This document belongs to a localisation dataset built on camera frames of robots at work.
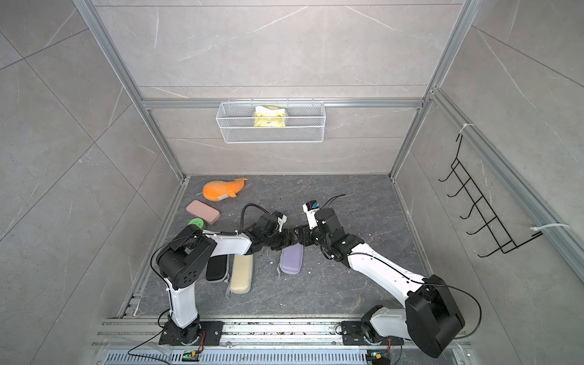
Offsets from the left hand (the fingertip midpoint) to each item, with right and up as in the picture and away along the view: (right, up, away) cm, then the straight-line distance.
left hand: (301, 237), depth 92 cm
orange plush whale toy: (-40, +20, +15) cm, 47 cm away
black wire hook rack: (+54, +12, -26) cm, 61 cm away
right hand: (0, +6, -9) cm, 11 cm away
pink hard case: (-42, +9, +11) cm, 44 cm away
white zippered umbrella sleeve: (-22, -12, -8) cm, 27 cm away
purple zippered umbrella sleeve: (-4, -7, -6) cm, 10 cm away
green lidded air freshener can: (-46, +6, +6) cm, 47 cm away
